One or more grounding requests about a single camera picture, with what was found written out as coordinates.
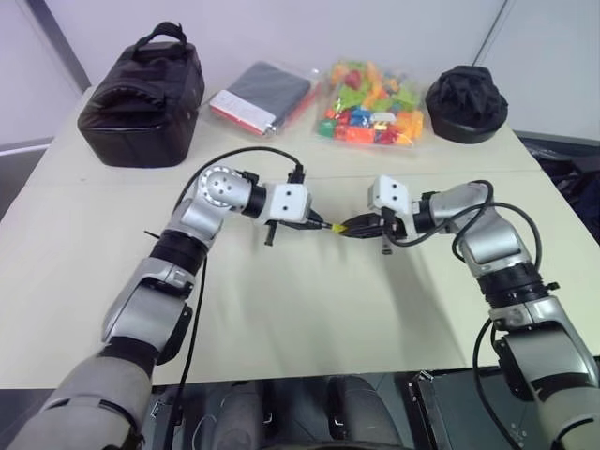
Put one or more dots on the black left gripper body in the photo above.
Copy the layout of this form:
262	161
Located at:
271	230

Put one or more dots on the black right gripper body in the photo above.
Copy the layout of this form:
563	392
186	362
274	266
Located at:
393	225

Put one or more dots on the yellow marker cap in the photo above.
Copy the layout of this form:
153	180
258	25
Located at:
344	229

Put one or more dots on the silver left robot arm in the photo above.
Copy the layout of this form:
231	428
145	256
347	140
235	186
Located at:
140	300

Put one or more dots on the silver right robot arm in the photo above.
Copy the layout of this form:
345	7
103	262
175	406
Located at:
497	244

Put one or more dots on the clear bag of colourful blocks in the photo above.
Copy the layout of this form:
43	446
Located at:
370	108

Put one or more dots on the plastic packet with dark cloth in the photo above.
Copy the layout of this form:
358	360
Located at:
269	94

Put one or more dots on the round black fabric pouch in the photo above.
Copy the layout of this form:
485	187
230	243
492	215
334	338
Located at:
466	105

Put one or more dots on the black fabric carry bag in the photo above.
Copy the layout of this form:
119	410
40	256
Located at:
140	103

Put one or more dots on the black flat box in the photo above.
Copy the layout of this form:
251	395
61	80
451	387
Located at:
450	412

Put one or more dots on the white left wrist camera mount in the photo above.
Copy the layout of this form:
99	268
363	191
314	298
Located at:
291	202

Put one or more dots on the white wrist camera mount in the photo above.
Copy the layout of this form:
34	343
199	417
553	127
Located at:
291	202
390	193

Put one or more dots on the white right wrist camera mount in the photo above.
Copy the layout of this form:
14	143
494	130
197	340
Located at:
390	193

